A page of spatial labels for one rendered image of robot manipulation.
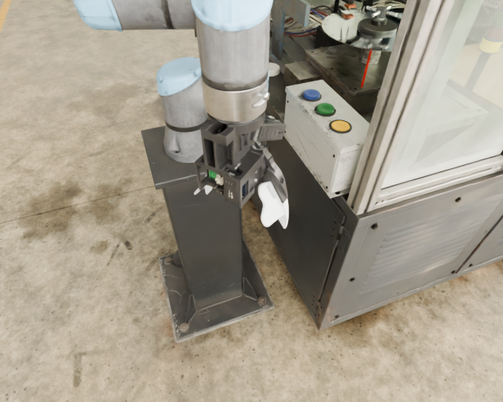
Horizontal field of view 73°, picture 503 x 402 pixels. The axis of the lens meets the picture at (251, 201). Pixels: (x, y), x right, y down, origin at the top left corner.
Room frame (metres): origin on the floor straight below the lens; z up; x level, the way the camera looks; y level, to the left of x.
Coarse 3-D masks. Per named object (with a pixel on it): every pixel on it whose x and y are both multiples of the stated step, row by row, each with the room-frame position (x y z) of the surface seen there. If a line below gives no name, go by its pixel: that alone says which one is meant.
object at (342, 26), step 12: (348, 12) 1.21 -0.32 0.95; (360, 12) 1.21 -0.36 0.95; (372, 12) 1.21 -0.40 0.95; (396, 12) 1.21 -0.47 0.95; (324, 24) 1.11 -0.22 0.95; (336, 24) 1.11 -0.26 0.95; (348, 24) 1.11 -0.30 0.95; (336, 36) 1.01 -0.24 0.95; (348, 36) 1.01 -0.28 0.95; (360, 36) 1.01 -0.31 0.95; (372, 36) 1.01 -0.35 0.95; (384, 36) 1.01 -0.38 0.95; (360, 48) 0.94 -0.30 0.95; (372, 48) 0.93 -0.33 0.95; (384, 48) 0.93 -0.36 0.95
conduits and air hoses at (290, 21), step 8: (312, 8) 1.35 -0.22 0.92; (320, 8) 1.39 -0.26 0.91; (328, 8) 1.32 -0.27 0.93; (344, 8) 1.34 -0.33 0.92; (288, 16) 1.45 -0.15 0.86; (312, 16) 1.31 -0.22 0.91; (320, 16) 1.31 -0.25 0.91; (272, 24) 1.43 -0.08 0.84; (288, 24) 1.43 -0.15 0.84; (296, 24) 1.51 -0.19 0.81; (288, 32) 1.55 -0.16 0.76; (304, 32) 1.49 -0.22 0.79
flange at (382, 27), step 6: (366, 18) 1.12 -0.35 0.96; (372, 18) 1.08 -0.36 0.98; (360, 24) 1.08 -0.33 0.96; (366, 24) 1.07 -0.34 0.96; (372, 24) 1.07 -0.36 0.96; (378, 24) 1.06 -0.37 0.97; (384, 24) 1.06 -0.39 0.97; (390, 24) 1.07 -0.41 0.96; (396, 24) 1.08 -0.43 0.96; (366, 30) 1.04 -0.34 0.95; (372, 30) 1.03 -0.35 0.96; (378, 30) 1.03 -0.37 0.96; (384, 30) 1.03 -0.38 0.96; (390, 30) 1.03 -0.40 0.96
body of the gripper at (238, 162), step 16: (208, 128) 0.33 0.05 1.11; (224, 128) 0.36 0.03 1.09; (240, 128) 0.33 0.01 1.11; (256, 128) 0.34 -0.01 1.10; (208, 144) 0.34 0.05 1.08; (224, 144) 0.31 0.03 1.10; (240, 144) 0.35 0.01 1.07; (256, 144) 0.38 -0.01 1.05; (208, 160) 0.33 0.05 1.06; (224, 160) 0.34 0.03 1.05; (240, 160) 0.34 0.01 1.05; (256, 160) 0.34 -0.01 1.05; (208, 176) 0.36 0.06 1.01; (224, 176) 0.32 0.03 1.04; (240, 176) 0.31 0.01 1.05; (256, 176) 0.35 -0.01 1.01; (224, 192) 0.32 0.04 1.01; (240, 192) 0.31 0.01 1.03
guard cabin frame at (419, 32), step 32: (416, 0) 0.54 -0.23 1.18; (448, 0) 0.52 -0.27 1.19; (416, 32) 0.51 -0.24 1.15; (416, 64) 0.51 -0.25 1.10; (384, 96) 0.54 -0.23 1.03; (416, 96) 0.52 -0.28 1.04; (384, 128) 0.51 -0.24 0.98; (384, 160) 0.52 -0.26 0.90; (480, 160) 0.65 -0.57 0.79; (352, 192) 0.54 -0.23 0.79; (384, 192) 0.54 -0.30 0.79; (416, 192) 0.56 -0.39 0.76
